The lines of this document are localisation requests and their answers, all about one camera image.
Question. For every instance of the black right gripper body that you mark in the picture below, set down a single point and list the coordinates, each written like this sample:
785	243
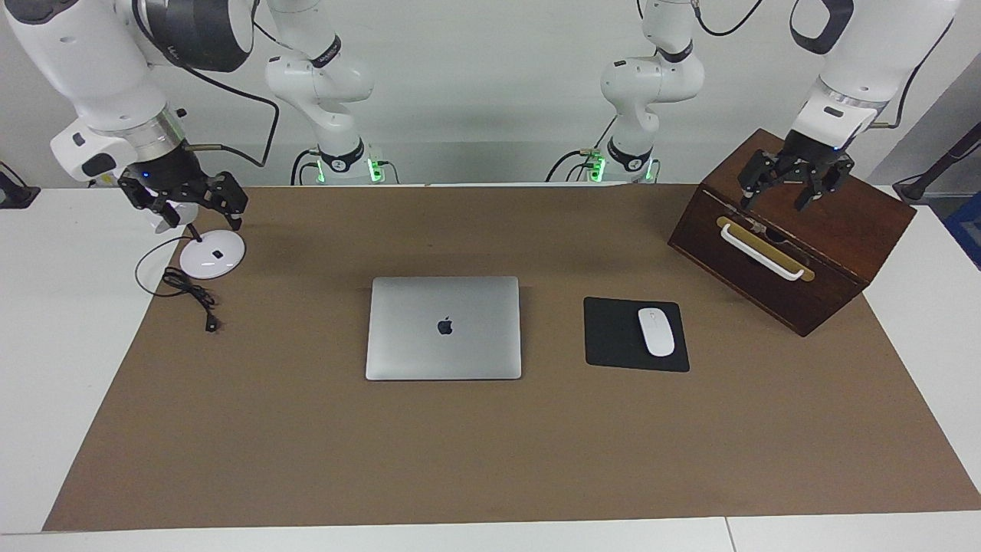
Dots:
172	175

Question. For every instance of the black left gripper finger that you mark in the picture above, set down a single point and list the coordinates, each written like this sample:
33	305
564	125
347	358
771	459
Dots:
831	180
759	172

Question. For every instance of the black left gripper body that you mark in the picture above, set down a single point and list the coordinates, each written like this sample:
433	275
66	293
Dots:
805	149

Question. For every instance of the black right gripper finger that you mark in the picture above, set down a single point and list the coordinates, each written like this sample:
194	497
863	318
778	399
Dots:
230	193
146	198

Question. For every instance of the grey laptop computer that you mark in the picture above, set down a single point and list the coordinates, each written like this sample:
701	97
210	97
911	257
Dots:
444	353

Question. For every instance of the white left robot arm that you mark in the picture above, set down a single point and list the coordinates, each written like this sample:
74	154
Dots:
881	54

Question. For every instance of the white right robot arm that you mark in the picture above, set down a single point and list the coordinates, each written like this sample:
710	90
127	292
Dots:
92	69

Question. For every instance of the dark brown wooden box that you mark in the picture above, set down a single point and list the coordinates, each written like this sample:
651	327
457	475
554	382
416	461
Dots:
843	230

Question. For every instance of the black stand with rod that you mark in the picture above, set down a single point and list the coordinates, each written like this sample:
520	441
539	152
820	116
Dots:
912	190

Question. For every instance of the black table clamp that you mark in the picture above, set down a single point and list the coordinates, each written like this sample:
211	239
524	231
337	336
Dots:
15	195

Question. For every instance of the blue crate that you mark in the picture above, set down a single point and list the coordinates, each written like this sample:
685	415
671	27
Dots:
967	230

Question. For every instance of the white computer mouse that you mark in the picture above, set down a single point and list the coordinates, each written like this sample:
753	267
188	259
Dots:
656	332

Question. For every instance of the black mouse pad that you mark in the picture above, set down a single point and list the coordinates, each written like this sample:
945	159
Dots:
613	337

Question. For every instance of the brown table mat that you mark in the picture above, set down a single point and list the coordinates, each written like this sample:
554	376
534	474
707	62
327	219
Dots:
490	445

